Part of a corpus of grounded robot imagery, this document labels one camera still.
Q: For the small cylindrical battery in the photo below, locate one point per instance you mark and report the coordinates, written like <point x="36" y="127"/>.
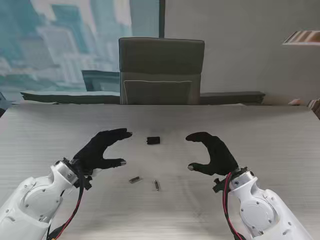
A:
<point x="156" y="185"/>
<point x="134" y="179"/>

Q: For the dark window frame post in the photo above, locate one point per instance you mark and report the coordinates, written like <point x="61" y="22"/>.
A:
<point x="162" y="17"/>

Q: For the wooden striped furniture edge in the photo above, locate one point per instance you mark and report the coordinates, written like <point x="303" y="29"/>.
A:
<point x="315" y="106"/>

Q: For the black battery cover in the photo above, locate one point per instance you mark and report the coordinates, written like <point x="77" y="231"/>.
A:
<point x="153" y="140"/>

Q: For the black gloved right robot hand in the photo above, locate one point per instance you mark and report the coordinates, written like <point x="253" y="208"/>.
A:
<point x="218" y="157"/>

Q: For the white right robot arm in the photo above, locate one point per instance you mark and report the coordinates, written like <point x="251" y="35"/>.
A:
<point x="260" y="210"/>

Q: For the long dark foam board stack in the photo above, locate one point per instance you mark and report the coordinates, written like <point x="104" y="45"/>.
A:
<point x="70" y="97"/>

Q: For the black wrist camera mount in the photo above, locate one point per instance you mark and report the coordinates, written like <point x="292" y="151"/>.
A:
<point x="218" y="186"/>
<point x="86" y="183"/>

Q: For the short dark foam board stack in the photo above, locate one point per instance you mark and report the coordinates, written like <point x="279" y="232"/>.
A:
<point x="232" y="98"/>

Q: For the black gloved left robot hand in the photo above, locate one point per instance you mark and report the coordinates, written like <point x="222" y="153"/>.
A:
<point x="95" y="152"/>

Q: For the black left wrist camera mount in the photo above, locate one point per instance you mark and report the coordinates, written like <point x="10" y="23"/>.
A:
<point x="86" y="183"/>

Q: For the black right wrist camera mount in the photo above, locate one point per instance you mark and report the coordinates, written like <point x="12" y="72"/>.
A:
<point x="218" y="186"/>

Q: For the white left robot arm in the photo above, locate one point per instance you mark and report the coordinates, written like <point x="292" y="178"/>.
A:
<point x="32" y="197"/>

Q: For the dark grey office chair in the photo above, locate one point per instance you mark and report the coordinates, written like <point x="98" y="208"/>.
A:
<point x="160" y="65"/>

